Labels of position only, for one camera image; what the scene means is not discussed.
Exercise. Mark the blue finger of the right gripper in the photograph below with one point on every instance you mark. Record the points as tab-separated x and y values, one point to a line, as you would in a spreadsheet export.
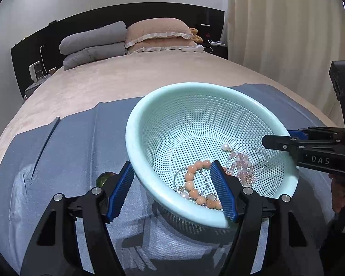
289	144
297	134

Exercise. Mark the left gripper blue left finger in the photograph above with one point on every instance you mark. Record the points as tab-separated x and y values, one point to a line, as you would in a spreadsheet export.
53	248

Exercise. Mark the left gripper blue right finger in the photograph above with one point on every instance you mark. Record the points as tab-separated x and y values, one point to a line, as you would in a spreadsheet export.
290	249

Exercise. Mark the silver bangle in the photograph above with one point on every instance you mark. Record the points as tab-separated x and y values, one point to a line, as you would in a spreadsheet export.
190	179

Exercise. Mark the oval stone earring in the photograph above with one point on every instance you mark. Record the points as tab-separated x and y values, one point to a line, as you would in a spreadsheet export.
212	197

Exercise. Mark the right hand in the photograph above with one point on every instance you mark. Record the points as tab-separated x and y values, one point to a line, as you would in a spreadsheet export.
338	192

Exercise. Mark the iridescent gem brooch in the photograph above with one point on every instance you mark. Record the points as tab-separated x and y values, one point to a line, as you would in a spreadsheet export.
102	178

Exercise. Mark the blue grey cloth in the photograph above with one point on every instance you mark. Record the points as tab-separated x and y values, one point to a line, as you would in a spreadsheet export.
66	156

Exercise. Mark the cream curtain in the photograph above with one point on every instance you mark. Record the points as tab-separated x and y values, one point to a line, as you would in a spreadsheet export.
293	42

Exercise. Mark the mint green plastic basket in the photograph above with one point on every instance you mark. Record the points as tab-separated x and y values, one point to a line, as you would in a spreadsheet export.
173	127

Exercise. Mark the white power strip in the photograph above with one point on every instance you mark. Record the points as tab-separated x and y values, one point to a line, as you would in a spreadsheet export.
218	43

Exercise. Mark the white round device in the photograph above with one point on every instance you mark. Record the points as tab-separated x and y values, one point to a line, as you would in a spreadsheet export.
198	48

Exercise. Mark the brown teddy bear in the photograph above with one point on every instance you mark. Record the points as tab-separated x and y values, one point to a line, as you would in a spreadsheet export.
196	38

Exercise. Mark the lower pink ruffled pillow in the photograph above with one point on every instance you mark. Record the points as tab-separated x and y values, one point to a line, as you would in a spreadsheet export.
162	44

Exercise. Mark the left nightstand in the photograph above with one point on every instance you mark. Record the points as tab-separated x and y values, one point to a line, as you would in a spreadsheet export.
29	91

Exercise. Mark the beige bed cover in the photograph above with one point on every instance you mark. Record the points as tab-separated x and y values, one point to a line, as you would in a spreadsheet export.
79	89

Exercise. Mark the white small heater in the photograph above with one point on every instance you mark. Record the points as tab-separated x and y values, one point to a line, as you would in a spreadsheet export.
36	71

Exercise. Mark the black headboard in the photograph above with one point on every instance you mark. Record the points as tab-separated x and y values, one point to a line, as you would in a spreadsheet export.
44	44

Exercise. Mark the lower grey folded quilt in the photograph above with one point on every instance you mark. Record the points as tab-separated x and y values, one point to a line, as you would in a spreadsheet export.
92	54

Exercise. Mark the grey folded quilt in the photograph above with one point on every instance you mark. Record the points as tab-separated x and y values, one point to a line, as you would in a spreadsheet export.
92	54
109	34

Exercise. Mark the upper grey folded quilt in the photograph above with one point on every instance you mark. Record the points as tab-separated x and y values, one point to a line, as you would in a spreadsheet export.
109	34

